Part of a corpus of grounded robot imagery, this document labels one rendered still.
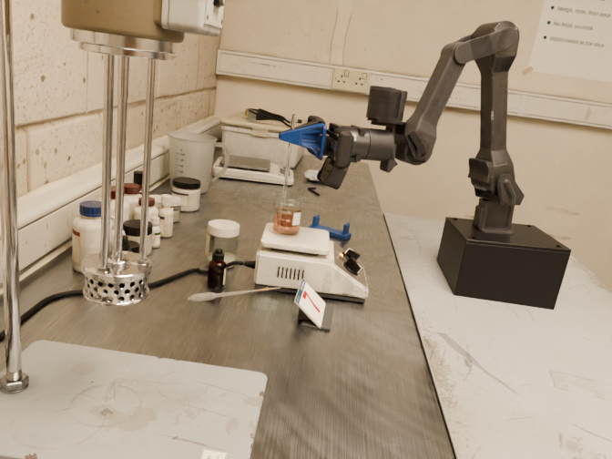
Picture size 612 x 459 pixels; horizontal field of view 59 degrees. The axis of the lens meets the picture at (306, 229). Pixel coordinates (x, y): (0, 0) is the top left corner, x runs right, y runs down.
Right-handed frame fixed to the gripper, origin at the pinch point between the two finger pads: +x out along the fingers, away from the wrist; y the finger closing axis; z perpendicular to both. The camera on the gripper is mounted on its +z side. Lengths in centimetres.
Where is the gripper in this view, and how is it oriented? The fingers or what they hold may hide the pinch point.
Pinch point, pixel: (298, 137)
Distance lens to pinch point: 95.3
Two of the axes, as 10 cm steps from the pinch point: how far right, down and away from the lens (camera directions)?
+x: -9.5, -0.4, -3.1
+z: -1.3, 9.4, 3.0
